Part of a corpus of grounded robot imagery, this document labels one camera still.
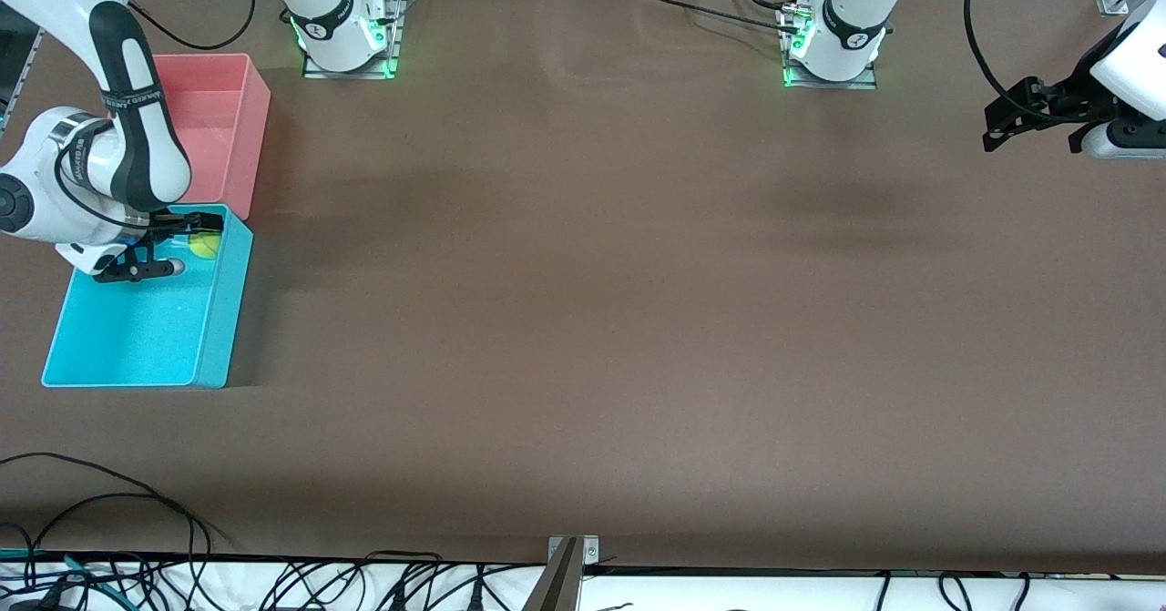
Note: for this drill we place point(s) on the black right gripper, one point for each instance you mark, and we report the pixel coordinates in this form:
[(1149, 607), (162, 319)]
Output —
[(169, 225)]

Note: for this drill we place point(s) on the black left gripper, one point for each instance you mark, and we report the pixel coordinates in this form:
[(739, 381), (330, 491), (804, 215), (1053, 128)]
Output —
[(1073, 101)]

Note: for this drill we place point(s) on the yellow-green tennis ball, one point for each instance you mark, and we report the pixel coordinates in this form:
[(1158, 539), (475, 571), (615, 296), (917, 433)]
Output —
[(206, 247)]

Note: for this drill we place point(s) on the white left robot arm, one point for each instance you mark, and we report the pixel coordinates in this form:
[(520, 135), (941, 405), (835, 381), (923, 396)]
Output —
[(1134, 65)]

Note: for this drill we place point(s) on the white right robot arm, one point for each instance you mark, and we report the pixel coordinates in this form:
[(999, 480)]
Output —
[(137, 137)]

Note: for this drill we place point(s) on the pink plastic bin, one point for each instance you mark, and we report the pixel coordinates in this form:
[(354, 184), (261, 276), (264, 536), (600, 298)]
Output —
[(219, 137)]

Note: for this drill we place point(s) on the blue plastic bin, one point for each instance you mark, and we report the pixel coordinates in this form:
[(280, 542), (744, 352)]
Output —
[(137, 329)]

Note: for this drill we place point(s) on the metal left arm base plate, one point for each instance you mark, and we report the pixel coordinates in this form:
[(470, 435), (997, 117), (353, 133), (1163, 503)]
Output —
[(870, 83)]

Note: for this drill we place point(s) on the perforated aluminium rail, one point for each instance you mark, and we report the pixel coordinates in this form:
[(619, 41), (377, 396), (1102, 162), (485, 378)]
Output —
[(30, 56)]

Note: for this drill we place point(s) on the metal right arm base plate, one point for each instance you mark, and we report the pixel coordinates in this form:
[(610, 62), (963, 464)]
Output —
[(398, 37)]

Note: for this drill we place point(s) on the small metal table bracket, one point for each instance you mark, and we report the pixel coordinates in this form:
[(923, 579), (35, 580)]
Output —
[(590, 549)]

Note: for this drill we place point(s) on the dark grey mounting post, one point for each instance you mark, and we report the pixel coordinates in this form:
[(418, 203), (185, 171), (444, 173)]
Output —
[(557, 588)]

